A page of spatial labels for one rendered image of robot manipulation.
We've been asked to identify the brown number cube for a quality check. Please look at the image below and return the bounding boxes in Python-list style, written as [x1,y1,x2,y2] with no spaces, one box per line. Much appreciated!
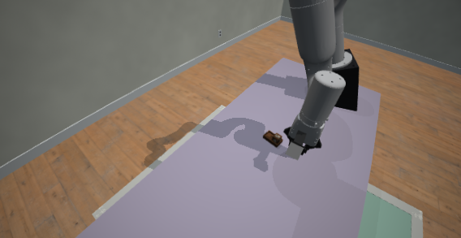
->
[272,133,282,144]

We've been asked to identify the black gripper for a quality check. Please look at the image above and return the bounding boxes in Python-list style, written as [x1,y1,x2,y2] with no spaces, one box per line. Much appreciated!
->
[283,113,325,156]

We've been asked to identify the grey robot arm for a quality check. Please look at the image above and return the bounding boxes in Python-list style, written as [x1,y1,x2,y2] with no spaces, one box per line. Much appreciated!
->
[285,0,352,160]

